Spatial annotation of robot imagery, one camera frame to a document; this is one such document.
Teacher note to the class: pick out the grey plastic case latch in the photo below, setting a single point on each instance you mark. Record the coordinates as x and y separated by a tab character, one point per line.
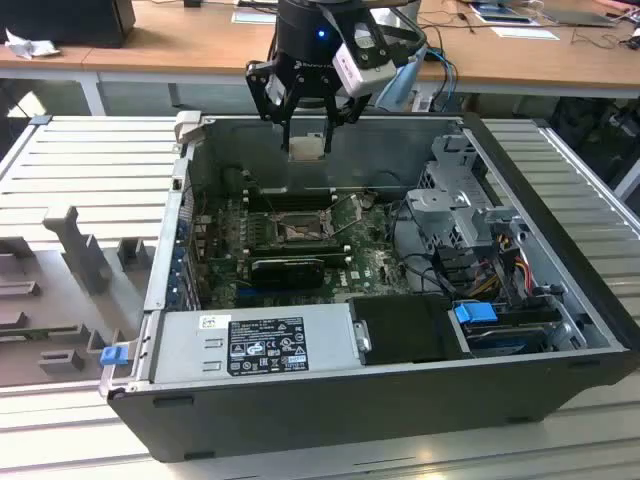
189	125

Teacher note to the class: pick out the CPU socket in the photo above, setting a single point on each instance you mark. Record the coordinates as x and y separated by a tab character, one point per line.
300	230

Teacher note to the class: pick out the hard disk in blue carrier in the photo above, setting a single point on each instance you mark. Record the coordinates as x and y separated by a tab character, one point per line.
472	315

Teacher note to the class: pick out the silver metal drive cage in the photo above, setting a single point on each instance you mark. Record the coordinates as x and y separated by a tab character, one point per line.
440	205

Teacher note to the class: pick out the green RAM stick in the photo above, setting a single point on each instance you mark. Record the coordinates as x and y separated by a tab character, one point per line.
35	333

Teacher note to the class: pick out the blue case latch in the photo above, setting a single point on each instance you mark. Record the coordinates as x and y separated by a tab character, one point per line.
112	357

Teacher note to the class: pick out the white paper sheet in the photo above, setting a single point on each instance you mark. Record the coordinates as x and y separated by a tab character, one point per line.
525	32
252	17

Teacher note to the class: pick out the crumpled white paper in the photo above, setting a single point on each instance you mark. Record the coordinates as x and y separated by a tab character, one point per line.
30	46

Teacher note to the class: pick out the green motherboard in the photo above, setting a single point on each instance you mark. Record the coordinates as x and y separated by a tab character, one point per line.
370	260

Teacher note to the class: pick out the silver power supply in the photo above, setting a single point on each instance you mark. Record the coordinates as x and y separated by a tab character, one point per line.
185	350

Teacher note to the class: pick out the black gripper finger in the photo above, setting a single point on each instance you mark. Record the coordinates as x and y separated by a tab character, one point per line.
328	130
262	95

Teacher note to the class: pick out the wooden desk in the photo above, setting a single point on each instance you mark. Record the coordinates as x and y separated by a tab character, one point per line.
200	45

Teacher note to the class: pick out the dark closed laptop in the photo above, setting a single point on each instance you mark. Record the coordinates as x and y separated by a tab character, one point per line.
575	17

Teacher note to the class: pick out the grey parts rack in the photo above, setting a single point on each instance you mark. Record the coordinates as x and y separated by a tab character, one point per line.
75	310

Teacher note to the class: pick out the thin metal locking lever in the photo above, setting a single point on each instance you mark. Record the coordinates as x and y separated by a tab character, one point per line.
269	205

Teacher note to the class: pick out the black plastic cover box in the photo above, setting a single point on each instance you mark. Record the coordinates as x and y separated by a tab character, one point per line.
405	330

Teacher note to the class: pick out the black graphics card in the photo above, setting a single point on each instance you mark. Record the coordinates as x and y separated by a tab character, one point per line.
285	272

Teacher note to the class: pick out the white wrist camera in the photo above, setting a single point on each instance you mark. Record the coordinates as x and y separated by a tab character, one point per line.
350	70

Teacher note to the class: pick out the black office chair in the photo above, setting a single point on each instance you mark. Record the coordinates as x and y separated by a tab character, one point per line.
590	130

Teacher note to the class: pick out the blue white booklet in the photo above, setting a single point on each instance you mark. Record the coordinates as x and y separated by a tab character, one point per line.
500	14

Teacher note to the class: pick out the black RAM slot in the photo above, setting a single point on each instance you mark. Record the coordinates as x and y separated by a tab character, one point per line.
295	202
300	247
295	192
295	197
300	244
300	240
295	207

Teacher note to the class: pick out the black open PC case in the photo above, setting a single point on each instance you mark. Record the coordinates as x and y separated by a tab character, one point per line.
350	415

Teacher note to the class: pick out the blue expansion slot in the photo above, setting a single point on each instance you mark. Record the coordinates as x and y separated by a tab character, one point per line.
280	291

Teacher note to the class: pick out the black box on desk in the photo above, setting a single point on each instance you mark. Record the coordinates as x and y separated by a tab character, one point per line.
65	22

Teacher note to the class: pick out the silver topped CPU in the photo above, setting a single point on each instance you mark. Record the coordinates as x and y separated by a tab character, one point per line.
307	148

